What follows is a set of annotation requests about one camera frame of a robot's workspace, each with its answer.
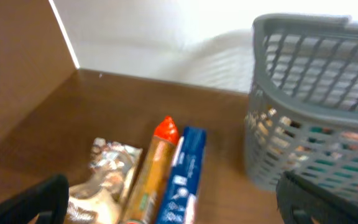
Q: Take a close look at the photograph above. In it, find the blue pasta box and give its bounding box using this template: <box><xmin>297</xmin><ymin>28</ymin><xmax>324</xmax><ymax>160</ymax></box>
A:
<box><xmin>155</xmin><ymin>126</ymin><xmax>206</xmax><ymax>224</ymax></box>

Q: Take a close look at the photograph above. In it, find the orange spaghetti packet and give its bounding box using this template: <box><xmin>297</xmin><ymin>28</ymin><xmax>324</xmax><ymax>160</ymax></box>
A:
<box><xmin>122</xmin><ymin>116</ymin><xmax>180</xmax><ymax>224</ymax></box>

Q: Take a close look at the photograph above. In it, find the beige Pantiere snack pouch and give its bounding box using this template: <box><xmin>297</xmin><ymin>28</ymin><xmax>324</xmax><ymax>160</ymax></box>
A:
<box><xmin>246</xmin><ymin>107</ymin><xmax>309</xmax><ymax>170</ymax></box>

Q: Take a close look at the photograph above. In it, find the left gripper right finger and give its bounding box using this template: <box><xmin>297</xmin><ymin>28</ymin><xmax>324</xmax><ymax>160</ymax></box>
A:
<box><xmin>275</xmin><ymin>171</ymin><xmax>358</xmax><ymax>224</ymax></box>

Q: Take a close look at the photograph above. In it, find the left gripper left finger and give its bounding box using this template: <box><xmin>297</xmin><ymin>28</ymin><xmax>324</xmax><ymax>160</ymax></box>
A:
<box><xmin>0</xmin><ymin>174</ymin><xmax>69</xmax><ymax>224</ymax></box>

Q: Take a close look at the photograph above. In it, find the green coffee bag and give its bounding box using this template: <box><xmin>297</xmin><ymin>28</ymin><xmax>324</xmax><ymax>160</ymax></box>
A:
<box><xmin>302</xmin><ymin>129</ymin><xmax>358</xmax><ymax>203</ymax></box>

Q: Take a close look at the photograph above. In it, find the grey plastic basket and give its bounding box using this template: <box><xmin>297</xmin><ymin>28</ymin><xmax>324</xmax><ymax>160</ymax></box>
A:
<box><xmin>245</xmin><ymin>14</ymin><xmax>358</xmax><ymax>206</ymax></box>

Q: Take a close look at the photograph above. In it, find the brown foil snack pouch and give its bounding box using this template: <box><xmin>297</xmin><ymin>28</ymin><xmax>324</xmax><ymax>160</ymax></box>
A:
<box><xmin>64</xmin><ymin>138</ymin><xmax>142</xmax><ymax>224</ymax></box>

